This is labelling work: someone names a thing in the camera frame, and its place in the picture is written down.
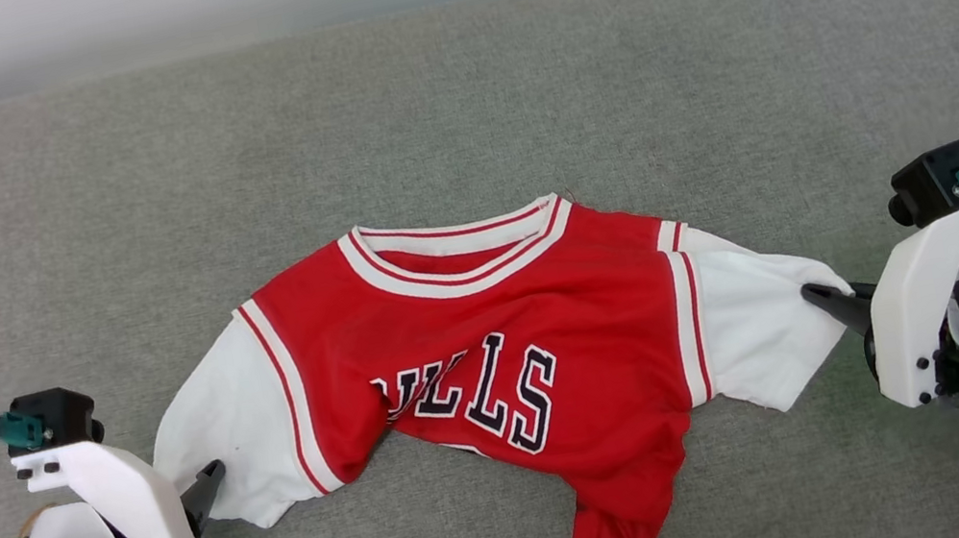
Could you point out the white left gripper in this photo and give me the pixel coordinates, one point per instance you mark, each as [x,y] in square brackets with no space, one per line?
[140,511]

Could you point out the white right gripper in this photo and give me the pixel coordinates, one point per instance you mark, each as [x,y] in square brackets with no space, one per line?
[911,314]

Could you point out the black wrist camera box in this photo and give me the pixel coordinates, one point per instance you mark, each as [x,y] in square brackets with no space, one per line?
[928,184]
[61,417]

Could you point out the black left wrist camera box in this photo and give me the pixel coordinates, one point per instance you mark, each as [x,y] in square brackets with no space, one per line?
[61,417]

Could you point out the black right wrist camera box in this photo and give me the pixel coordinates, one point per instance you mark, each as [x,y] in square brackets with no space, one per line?
[928,184]

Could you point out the red and white basketball jersey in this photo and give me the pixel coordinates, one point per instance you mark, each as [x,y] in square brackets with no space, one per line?
[543,297]

